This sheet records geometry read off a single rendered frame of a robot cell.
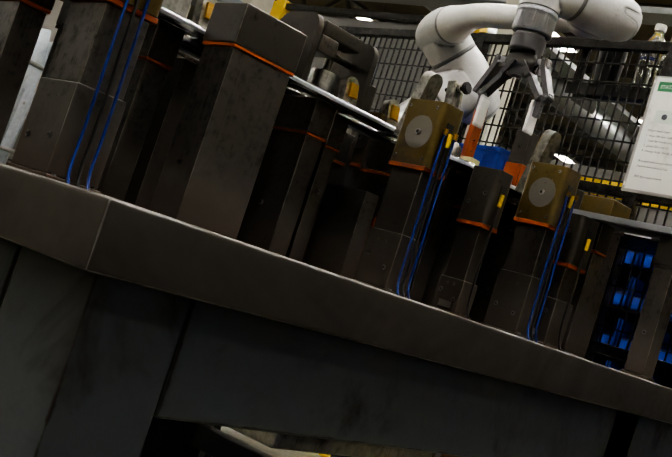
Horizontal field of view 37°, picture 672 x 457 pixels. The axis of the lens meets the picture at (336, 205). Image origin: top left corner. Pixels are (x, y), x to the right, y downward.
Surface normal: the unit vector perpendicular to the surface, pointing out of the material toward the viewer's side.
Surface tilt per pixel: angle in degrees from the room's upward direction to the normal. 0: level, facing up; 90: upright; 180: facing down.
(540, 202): 90
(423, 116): 90
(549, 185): 90
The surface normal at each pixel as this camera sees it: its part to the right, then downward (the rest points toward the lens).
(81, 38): -0.67, -0.28
